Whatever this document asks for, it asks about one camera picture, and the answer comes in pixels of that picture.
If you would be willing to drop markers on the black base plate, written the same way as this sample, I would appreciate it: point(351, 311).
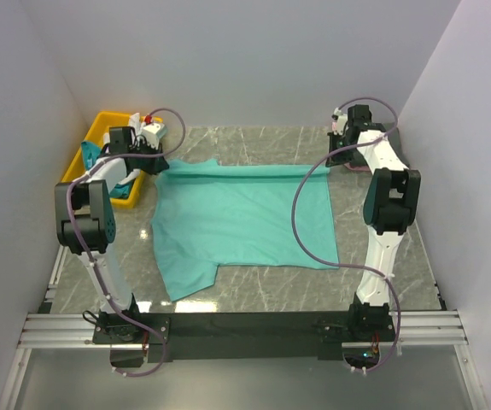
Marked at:
point(245, 335)

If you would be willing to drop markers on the mint green polo shirt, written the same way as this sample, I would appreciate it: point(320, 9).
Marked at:
point(208, 215)

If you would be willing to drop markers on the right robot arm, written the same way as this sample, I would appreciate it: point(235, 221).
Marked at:
point(389, 208)

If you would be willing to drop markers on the folded pink t shirt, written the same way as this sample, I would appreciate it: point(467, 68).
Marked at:
point(358, 167)

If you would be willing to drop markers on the folded dark grey t shirt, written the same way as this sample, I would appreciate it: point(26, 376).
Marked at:
point(395, 143)

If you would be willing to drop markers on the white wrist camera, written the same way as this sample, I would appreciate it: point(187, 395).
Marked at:
point(339, 121)
point(152, 133)

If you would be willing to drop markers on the aluminium frame rail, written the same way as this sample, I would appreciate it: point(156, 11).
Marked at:
point(60, 367)

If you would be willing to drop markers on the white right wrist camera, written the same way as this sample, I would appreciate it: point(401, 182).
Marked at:
point(339, 121)

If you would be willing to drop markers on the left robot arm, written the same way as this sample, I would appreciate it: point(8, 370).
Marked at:
point(85, 222)

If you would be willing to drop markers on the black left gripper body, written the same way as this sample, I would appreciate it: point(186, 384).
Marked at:
point(154, 163)

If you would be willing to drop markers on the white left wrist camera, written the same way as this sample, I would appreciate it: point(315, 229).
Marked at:
point(152, 133)

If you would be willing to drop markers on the white t shirt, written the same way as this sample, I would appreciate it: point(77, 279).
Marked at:
point(136, 119)

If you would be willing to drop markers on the yellow plastic bin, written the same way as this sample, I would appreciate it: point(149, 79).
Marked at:
point(74, 171)

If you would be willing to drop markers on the teal t shirt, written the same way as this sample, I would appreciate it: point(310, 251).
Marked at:
point(90, 152)

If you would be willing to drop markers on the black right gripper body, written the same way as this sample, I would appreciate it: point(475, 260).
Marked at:
point(336, 149)

